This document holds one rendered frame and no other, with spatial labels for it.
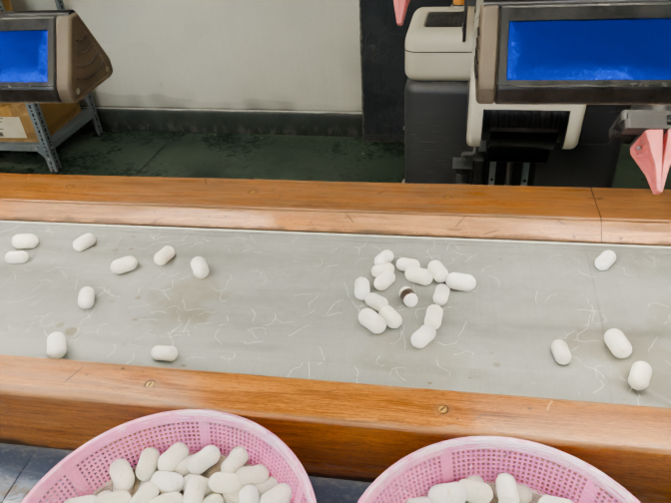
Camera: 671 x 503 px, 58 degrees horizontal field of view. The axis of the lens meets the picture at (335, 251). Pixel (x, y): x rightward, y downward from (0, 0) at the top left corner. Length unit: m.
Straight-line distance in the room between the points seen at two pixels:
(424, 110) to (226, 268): 0.88
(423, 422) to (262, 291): 0.30
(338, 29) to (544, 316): 2.16
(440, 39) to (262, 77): 1.52
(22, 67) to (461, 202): 0.59
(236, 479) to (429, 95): 1.17
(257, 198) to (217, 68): 2.08
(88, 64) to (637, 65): 0.47
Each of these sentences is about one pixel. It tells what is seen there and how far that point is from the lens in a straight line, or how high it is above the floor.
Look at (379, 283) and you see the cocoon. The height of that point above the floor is 0.75.
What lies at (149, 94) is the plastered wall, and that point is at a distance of 3.20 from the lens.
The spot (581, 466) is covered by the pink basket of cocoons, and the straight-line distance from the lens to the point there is 0.60.
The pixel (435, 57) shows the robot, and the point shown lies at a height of 0.75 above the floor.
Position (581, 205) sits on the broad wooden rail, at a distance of 0.94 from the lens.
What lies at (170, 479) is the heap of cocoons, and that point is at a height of 0.74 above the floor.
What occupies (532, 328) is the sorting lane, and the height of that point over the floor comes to 0.74.
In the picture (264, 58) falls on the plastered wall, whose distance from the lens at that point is 2.90.
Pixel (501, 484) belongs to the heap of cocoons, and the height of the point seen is 0.74.
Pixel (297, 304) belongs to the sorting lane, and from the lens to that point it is 0.77.
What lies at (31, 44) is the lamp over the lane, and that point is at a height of 1.09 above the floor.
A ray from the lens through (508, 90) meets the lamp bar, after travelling 0.51.
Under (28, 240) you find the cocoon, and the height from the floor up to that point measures 0.76.
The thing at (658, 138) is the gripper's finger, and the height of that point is 0.88.
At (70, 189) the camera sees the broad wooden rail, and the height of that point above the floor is 0.76.
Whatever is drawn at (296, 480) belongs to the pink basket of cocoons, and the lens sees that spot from 0.58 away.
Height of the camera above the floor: 1.24
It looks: 35 degrees down
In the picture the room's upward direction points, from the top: 4 degrees counter-clockwise
